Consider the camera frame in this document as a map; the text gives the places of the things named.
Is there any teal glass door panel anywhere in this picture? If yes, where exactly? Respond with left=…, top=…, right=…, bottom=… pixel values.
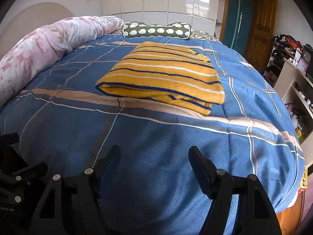
left=222, top=0, right=254, bottom=56

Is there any blue plaid bed quilt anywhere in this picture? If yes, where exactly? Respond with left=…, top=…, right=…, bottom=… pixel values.
left=1, top=35, right=305, bottom=234

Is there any white glossy wardrobe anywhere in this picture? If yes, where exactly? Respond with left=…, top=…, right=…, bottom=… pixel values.
left=102, top=0, right=224, bottom=37

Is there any cluttered shoe rack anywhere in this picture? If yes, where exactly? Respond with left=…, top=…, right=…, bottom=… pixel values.
left=263, top=34, right=303, bottom=87

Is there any white shelf cabinet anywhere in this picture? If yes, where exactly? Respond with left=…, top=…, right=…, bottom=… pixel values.
left=274, top=59, right=312, bottom=167

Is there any beige rounded headboard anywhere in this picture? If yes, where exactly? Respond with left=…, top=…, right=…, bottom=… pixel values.
left=1, top=2, right=74, bottom=57

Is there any brown wooden door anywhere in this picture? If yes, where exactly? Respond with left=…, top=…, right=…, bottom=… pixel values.
left=244, top=0, right=278, bottom=74

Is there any small desk clock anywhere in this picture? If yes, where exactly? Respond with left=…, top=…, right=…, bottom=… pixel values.
left=296, top=43, right=313, bottom=74

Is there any yellow striped knit sweater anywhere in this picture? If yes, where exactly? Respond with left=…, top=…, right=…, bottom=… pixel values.
left=95, top=41, right=226, bottom=116

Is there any pink floral rolled duvet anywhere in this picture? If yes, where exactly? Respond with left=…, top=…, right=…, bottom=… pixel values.
left=0, top=15, right=124, bottom=107

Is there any green white-dotted bolster pillow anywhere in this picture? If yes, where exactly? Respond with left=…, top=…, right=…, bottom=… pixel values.
left=122, top=21, right=192, bottom=39

